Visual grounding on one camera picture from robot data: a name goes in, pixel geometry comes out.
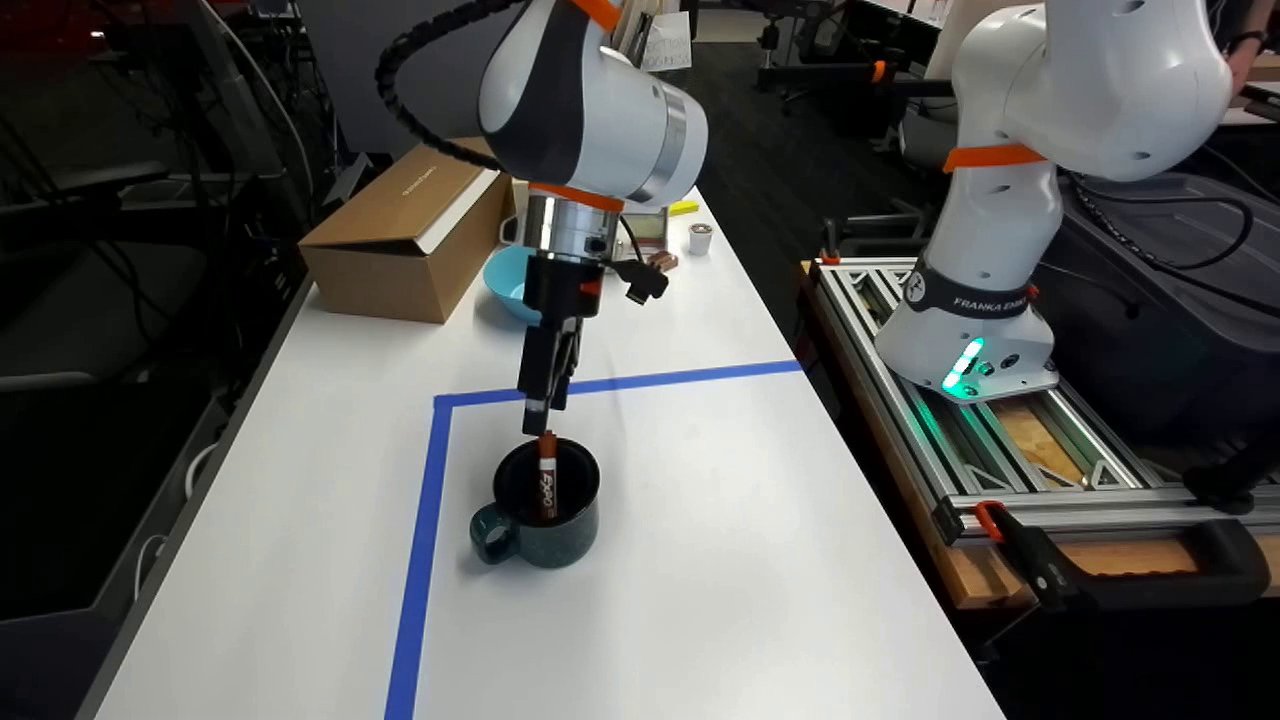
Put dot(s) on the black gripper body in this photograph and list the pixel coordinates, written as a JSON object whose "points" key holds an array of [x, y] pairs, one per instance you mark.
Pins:
{"points": [[556, 289]]}

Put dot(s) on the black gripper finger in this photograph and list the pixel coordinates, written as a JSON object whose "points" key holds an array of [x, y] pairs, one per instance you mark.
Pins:
{"points": [[562, 363], [533, 407]]}

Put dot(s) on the orange capped white marker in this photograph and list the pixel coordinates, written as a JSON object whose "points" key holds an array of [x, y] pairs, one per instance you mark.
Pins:
{"points": [[546, 472]]}

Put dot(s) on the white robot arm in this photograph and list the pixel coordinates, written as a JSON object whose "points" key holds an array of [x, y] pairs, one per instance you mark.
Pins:
{"points": [[592, 135]]}

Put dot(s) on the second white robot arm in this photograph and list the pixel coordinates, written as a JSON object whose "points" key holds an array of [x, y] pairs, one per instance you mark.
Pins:
{"points": [[1110, 88]]}

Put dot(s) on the small white cup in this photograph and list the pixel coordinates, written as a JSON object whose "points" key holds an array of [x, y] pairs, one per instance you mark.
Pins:
{"points": [[699, 236]]}

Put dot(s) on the blue plastic bowl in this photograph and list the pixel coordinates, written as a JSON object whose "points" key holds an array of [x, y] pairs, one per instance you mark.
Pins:
{"points": [[507, 273]]}

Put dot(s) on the dark green speckled mug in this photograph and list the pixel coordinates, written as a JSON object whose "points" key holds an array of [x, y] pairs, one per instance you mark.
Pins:
{"points": [[514, 529]]}

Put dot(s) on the brown cardboard box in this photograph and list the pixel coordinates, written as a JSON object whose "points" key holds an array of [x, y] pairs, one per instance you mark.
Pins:
{"points": [[411, 241]]}

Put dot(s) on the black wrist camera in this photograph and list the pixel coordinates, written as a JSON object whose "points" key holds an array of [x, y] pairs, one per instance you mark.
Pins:
{"points": [[641, 283]]}

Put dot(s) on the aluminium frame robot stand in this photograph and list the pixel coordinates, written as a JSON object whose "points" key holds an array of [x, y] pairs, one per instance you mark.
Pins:
{"points": [[1032, 499]]}

